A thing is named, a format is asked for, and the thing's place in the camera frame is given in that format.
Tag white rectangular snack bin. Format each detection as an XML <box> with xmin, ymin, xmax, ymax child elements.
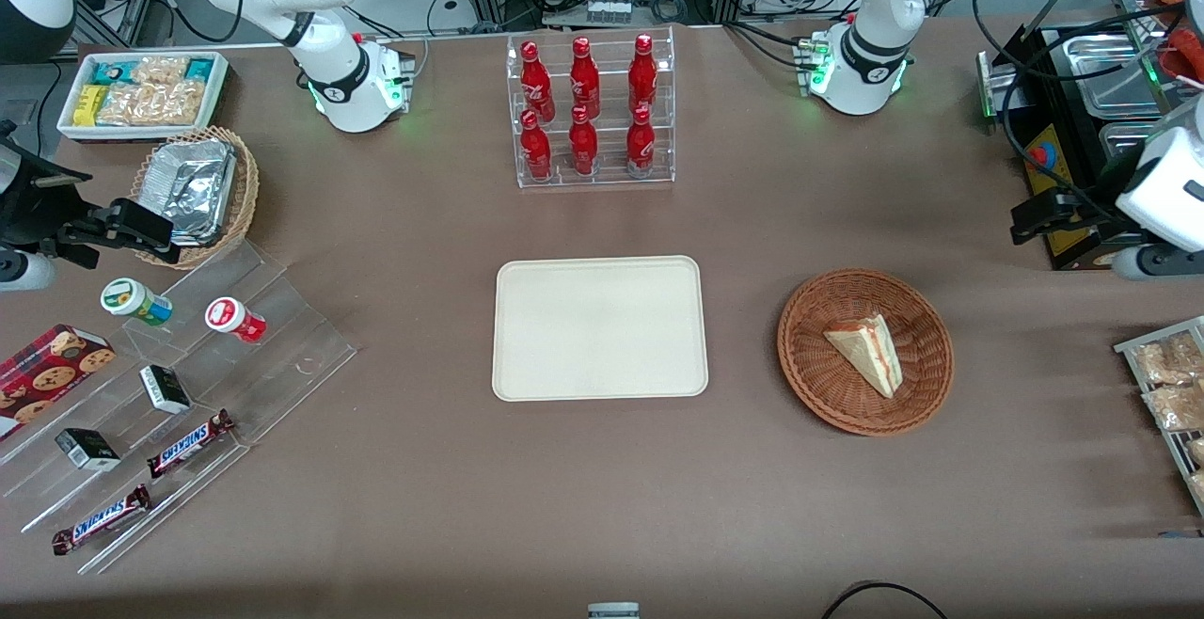
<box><xmin>57</xmin><ymin>51</ymin><xmax>230</xmax><ymax>143</ymax></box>

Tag tray of packaged snacks right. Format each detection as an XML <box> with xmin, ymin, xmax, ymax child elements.
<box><xmin>1114</xmin><ymin>316</ymin><xmax>1204</xmax><ymax>518</ymax></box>

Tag red soda bottle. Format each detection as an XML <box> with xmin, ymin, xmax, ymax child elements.
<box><xmin>520</xmin><ymin>109</ymin><xmax>553</xmax><ymax>180</ymax></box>
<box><xmin>570</xmin><ymin>37</ymin><xmax>601</xmax><ymax>119</ymax></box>
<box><xmin>520</xmin><ymin>41</ymin><xmax>555</xmax><ymax>121</ymax></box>
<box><xmin>628</xmin><ymin>34</ymin><xmax>658</xmax><ymax>114</ymax></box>
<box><xmin>626</xmin><ymin>105</ymin><xmax>657</xmax><ymax>176</ymax></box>
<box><xmin>568</xmin><ymin>105</ymin><xmax>599</xmax><ymax>176</ymax></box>

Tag silver foil container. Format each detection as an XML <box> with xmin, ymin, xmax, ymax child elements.
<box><xmin>143</xmin><ymin>139</ymin><xmax>237</xmax><ymax>246</ymax></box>

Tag clear acrylic stepped stand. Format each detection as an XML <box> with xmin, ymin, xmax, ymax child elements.
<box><xmin>0</xmin><ymin>240</ymin><xmax>359</xmax><ymax>576</ymax></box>

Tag steel warmer pan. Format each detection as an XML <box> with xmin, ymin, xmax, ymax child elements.
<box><xmin>1063</xmin><ymin>34</ymin><xmax>1172</xmax><ymax>118</ymax></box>
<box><xmin>1099</xmin><ymin>120</ymin><xmax>1167</xmax><ymax>187</ymax></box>

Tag black floor cable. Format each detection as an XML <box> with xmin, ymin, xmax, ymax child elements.
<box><xmin>820</xmin><ymin>581</ymin><xmax>947</xmax><ymax>619</ymax></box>

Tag light wicker basket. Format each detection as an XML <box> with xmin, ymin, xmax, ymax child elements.
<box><xmin>131</xmin><ymin>126</ymin><xmax>261</xmax><ymax>271</ymax></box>

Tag round brown wicker basket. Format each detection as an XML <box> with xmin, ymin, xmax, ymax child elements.
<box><xmin>777</xmin><ymin>268</ymin><xmax>955</xmax><ymax>437</ymax></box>

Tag beige rectangular tray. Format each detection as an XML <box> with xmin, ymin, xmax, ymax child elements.
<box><xmin>492</xmin><ymin>255</ymin><xmax>709</xmax><ymax>403</ymax></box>

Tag triangular sandwich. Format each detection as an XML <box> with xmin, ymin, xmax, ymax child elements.
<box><xmin>824</xmin><ymin>313</ymin><xmax>904</xmax><ymax>400</ymax></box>

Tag red lid snack cup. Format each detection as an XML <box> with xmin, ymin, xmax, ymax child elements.
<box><xmin>205</xmin><ymin>297</ymin><xmax>268</xmax><ymax>344</ymax></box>

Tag clear pastry bag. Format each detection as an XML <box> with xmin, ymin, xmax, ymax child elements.
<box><xmin>1142</xmin><ymin>383</ymin><xmax>1204</xmax><ymax>433</ymax></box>
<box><xmin>1133</xmin><ymin>331</ymin><xmax>1204</xmax><ymax>386</ymax></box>

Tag small black box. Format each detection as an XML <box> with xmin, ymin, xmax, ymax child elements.
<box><xmin>139</xmin><ymin>365</ymin><xmax>193</xmax><ymax>415</ymax></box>
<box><xmin>55</xmin><ymin>428</ymin><xmax>122</xmax><ymax>472</ymax></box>

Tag snickers chocolate bar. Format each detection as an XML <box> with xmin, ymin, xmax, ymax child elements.
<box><xmin>52</xmin><ymin>484</ymin><xmax>152</xmax><ymax>556</ymax></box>
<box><xmin>147</xmin><ymin>409</ymin><xmax>235</xmax><ymax>479</ymax></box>

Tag clear acrylic bottle rack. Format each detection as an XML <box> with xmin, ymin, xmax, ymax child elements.
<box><xmin>506</xmin><ymin>26</ymin><xmax>676</xmax><ymax>190</ymax></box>

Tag small clear cracker bag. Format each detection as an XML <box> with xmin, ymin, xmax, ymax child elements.
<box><xmin>132</xmin><ymin>56</ymin><xmax>190</xmax><ymax>86</ymax></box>

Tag large clear cracker bag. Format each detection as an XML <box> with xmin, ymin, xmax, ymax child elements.
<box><xmin>97</xmin><ymin>81</ymin><xmax>207</xmax><ymax>127</ymax></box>

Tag green lid snack cup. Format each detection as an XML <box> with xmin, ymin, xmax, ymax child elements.
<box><xmin>101</xmin><ymin>278</ymin><xmax>174</xmax><ymax>327</ymax></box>

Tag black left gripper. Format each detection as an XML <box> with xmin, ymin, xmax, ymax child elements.
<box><xmin>1010</xmin><ymin>189</ymin><xmax>1132</xmax><ymax>246</ymax></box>

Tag red plaid cookie box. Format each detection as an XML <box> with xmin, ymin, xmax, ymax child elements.
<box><xmin>0</xmin><ymin>324</ymin><xmax>117</xmax><ymax>442</ymax></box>

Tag black food warmer case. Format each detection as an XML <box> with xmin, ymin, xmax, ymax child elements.
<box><xmin>978</xmin><ymin>0</ymin><xmax>1204</xmax><ymax>272</ymax></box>

